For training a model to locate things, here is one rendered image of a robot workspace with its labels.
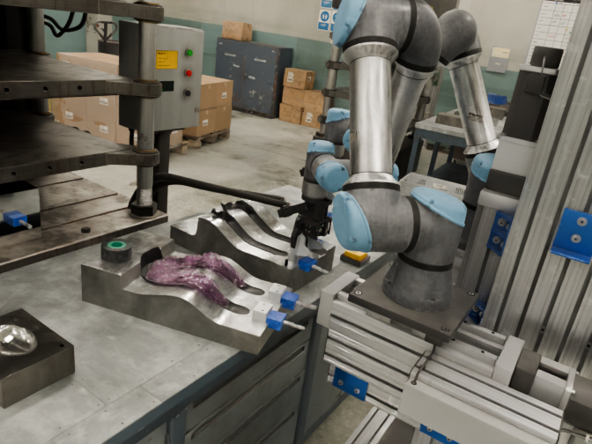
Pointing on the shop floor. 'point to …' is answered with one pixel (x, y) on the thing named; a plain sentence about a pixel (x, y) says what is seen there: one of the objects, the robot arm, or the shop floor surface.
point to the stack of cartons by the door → (300, 99)
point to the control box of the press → (181, 43)
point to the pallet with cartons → (211, 113)
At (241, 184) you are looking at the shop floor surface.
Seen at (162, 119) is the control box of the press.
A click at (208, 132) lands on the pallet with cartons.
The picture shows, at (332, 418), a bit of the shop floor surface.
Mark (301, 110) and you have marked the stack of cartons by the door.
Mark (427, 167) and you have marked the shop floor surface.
